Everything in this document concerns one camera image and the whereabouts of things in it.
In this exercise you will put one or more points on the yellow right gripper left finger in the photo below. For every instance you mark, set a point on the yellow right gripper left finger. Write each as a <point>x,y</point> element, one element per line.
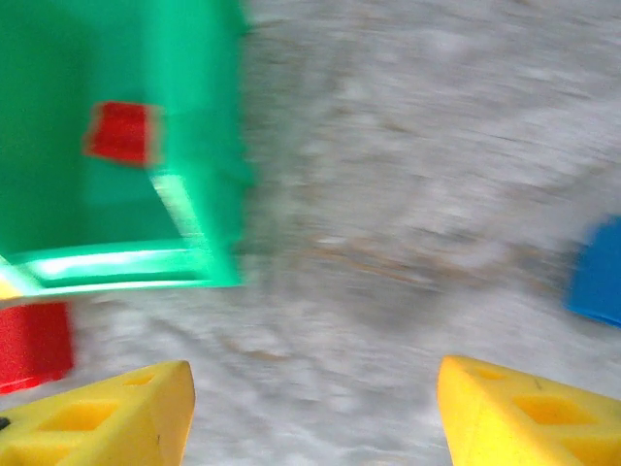
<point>121,427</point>

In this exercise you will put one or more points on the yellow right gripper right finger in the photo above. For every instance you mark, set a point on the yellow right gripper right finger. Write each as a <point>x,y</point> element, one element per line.
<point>490,427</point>

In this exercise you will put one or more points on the red block on table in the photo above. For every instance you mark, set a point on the red block on table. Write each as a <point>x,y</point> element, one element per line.
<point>31,342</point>

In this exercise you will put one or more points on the blue toy brick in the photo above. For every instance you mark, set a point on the blue toy brick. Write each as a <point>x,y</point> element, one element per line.
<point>599,276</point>

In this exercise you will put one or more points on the red lego brick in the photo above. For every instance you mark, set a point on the red lego brick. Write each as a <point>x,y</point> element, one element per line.
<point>122,133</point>

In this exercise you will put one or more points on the green plastic container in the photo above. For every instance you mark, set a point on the green plastic container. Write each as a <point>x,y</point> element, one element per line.
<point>160,53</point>

